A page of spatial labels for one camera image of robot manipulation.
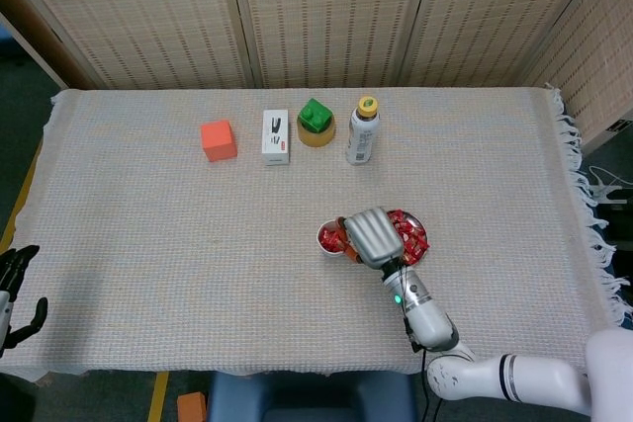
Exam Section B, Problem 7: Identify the white bottle yellow cap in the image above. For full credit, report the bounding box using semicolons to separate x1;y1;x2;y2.
344;96;382;167

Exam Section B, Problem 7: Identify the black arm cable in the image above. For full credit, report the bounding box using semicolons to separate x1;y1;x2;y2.
407;317;434;422

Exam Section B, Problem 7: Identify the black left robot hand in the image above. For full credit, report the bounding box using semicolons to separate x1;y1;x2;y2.
0;243;49;359

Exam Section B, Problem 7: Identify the beige woven tablecloth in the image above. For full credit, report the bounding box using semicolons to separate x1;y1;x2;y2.
0;85;633;384

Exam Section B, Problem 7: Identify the red candy pile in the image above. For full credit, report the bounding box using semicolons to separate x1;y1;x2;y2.
387;211;430;266

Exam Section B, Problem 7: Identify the orange cube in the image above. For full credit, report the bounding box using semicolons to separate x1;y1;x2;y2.
200;119;238;163

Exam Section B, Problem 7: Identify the white paper cup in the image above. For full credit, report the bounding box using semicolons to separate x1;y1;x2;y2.
316;218;355;259

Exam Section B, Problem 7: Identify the white floor cable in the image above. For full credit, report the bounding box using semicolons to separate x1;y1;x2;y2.
587;164;627;206

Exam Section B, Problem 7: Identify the round metal plate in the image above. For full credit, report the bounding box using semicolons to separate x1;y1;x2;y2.
385;208;431;268

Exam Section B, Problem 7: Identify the white stapler box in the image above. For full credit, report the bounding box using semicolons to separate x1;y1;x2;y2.
261;109;292;167

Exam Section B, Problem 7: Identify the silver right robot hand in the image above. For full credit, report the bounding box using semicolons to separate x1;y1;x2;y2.
331;207;405;270

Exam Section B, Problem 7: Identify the green toy brick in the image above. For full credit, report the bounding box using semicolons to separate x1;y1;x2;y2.
298;97;333;134

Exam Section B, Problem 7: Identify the orange floor block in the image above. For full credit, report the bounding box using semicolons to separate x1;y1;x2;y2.
176;391;208;422

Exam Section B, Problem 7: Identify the yellow tape roll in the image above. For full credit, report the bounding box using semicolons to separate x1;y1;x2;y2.
296;113;337;148

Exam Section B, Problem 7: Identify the woven folding screen panel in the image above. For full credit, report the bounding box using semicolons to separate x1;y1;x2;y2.
0;0;100;90
518;0;633;151
0;0;261;90
398;0;612;89
226;0;439;90

